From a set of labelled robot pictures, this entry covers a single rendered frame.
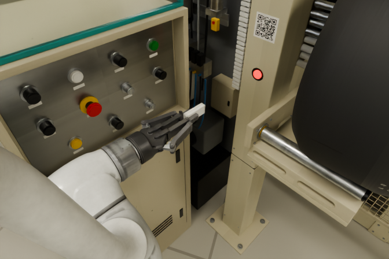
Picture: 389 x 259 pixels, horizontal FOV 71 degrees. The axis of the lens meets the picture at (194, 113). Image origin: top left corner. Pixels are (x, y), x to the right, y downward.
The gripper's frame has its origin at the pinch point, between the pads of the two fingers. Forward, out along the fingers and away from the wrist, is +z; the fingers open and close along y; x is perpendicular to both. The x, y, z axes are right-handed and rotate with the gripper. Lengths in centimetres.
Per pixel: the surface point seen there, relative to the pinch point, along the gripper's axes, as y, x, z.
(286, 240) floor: -27, 106, 47
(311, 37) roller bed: 3, 1, 70
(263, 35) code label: 0.1, -13.5, 28.5
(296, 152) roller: -22.6, 14.6, 21.3
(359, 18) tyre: -26.9, -30.1, 14.3
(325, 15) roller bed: -1, -9, 68
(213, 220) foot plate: 9, 104, 25
